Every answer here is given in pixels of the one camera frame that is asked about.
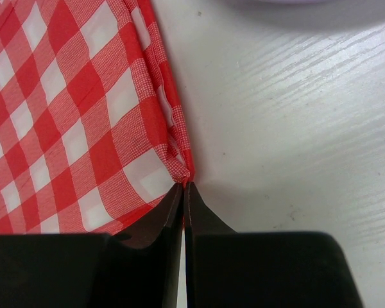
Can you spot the lilac plastic plate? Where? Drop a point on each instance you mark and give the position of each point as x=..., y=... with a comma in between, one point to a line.
x=312, y=11

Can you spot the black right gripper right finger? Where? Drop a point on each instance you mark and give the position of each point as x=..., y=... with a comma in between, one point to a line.
x=225, y=268

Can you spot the red white checkered cloth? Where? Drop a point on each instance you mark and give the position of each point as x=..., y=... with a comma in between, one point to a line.
x=92, y=133

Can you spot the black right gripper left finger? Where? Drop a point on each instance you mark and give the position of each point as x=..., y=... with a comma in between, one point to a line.
x=137, y=267

